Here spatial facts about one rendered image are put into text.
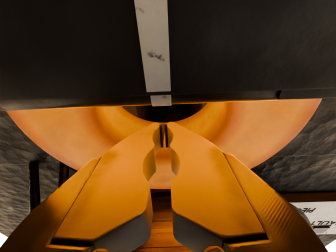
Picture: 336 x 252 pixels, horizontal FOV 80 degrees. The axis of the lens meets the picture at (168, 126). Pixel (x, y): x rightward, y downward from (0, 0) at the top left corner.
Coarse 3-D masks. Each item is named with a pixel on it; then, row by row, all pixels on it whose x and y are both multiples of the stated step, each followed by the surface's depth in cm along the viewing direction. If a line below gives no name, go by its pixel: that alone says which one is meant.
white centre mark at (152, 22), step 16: (144, 0) 4; (160, 0) 4; (144, 16) 4; (160, 16) 4; (144, 32) 4; (160, 32) 4; (144, 48) 4; (160, 48) 4; (144, 64) 5; (160, 64) 5; (160, 80) 5; (160, 96) 6
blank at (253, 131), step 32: (32, 128) 11; (64, 128) 11; (96, 128) 11; (128, 128) 13; (192, 128) 13; (224, 128) 11; (256, 128) 11; (288, 128) 11; (64, 160) 13; (160, 160) 13; (256, 160) 13
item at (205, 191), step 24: (168, 144) 12; (192, 144) 10; (192, 168) 8; (216, 168) 8; (192, 192) 7; (216, 192) 7; (240, 192) 7; (192, 216) 6; (216, 216) 6; (240, 216) 6; (192, 240) 7; (216, 240) 6
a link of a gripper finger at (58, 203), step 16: (96, 160) 9; (80, 176) 8; (64, 192) 8; (48, 208) 7; (64, 208) 7; (32, 224) 6; (48, 224) 6; (16, 240) 6; (32, 240) 6; (48, 240) 6
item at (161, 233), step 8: (152, 200) 23; (160, 200) 23; (168, 200) 23; (152, 208) 22; (160, 208) 22; (168, 208) 22; (152, 216) 21; (160, 216) 21; (168, 216) 21; (152, 224) 21; (160, 224) 21; (168, 224) 21; (152, 232) 20; (160, 232) 20; (168, 232) 20; (152, 240) 20; (160, 240) 20; (168, 240) 20; (136, 248) 19; (144, 248) 18; (152, 248) 18; (160, 248) 18; (168, 248) 18; (176, 248) 18; (184, 248) 18
